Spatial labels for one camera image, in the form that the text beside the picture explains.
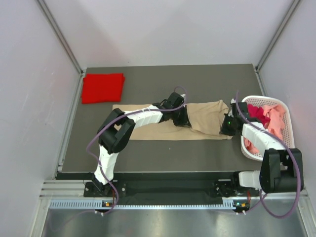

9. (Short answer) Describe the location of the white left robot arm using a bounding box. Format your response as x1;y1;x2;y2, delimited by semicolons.
92;91;191;196

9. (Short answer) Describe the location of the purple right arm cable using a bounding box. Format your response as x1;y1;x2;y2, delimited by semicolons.
236;90;304;219

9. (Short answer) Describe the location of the slotted grey cable duct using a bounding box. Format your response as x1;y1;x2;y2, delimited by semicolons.
49;198;250;210

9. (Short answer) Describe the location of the folded red t shirt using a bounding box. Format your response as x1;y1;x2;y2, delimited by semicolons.
81;73;125;104

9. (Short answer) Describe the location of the white plastic laundry basket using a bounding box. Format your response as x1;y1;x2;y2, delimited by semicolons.
241;95;295;161

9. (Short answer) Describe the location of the aluminium corner post left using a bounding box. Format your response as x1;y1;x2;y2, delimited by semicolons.
34;0;84;75

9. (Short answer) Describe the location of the crimson t shirt in basket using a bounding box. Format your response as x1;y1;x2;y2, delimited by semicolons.
247;104;270;126

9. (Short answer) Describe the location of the beige t shirt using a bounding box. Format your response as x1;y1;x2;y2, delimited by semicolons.
112;99;233;141

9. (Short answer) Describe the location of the aluminium frame rail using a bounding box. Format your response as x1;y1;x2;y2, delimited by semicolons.
39;180;309;200

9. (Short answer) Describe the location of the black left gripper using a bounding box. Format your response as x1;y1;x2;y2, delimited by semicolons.
170;105;191;128

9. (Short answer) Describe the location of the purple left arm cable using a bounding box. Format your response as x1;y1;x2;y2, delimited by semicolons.
85;85;188;214

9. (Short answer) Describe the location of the aluminium corner post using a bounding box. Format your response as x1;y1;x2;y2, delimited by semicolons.
254;0;302;74
34;0;84;75

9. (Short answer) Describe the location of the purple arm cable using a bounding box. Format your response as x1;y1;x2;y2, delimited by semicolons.
85;85;188;214
236;90;304;219

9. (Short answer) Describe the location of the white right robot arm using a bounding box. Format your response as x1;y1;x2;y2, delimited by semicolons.
220;99;304;196

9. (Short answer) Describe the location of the pink t shirt in basket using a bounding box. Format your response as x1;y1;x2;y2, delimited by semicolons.
243;103;288;155

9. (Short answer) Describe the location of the aluminium corner post right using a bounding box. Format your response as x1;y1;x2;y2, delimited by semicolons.
254;0;302;74

